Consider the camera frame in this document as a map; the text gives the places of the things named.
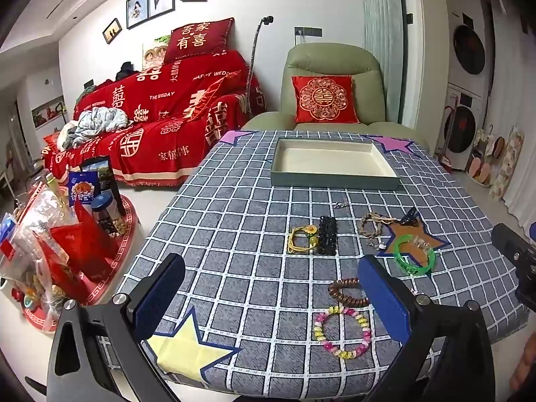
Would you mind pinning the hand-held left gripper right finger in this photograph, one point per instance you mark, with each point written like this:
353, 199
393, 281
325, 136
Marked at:
385, 297

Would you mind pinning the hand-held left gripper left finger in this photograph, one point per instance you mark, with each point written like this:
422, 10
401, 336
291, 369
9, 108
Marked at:
161, 293

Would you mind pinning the clear hair clip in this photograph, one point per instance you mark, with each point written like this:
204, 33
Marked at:
420, 244

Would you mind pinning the black claw hair clip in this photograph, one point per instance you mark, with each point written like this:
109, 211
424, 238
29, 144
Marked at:
408, 217

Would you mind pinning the grey tray with cream inside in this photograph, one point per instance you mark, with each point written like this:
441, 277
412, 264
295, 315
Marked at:
335, 157

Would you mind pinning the person's right hand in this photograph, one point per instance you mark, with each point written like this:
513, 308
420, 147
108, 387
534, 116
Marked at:
525, 364

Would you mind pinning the yellow star sticker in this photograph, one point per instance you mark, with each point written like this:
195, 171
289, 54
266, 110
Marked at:
184, 347

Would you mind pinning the brown star sticker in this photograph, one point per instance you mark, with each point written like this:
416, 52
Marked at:
395, 231

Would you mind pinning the patterned floor panel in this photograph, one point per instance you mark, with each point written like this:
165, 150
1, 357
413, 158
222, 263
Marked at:
508, 163

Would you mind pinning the red gift packets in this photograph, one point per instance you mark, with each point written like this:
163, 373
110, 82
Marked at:
79, 247

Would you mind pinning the glass jar with dark lid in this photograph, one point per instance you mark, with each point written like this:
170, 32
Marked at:
104, 213

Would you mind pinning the silver earrings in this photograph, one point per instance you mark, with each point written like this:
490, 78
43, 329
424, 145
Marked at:
340, 205

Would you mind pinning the rack of slippers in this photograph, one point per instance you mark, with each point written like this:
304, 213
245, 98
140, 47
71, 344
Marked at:
485, 159

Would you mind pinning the grey checked tablecloth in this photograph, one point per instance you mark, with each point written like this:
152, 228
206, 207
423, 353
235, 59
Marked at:
251, 238

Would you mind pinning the blue snack box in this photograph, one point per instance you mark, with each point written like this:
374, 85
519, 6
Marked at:
81, 192

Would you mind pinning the black gift box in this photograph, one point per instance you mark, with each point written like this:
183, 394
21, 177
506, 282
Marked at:
106, 176

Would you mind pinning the clear bag of snacks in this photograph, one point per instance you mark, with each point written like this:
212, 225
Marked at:
33, 234

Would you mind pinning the white washing machine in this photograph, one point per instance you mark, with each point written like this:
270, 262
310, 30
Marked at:
460, 125

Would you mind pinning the purple star sticker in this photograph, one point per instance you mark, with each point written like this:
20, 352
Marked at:
234, 136
395, 144

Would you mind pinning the pile of grey clothes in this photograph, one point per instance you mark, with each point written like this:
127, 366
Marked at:
96, 121

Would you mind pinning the red printed sofa blanket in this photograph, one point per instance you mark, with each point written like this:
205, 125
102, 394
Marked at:
176, 104

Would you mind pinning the red embroidered cushion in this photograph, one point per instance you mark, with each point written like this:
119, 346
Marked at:
324, 98

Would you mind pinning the white dryer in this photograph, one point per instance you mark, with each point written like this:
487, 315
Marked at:
469, 46

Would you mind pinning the cartoon print pillow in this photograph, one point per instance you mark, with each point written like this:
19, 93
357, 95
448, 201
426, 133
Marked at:
150, 56

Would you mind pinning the green armchair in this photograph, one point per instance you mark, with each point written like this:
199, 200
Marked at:
326, 60

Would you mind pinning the gooseneck phone holder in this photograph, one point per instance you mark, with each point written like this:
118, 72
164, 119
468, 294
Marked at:
251, 63

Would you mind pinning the red cushion with gold characters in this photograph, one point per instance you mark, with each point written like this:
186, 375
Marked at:
197, 39

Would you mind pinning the pale green curtain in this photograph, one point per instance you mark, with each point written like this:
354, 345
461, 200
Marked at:
381, 16

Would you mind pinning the small dark picture frame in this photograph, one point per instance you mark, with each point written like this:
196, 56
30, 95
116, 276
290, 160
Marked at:
112, 30

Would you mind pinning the wall socket panel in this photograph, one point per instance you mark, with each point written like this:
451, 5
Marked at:
308, 32

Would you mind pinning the portrait picture frame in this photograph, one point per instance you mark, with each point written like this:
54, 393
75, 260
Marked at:
137, 9

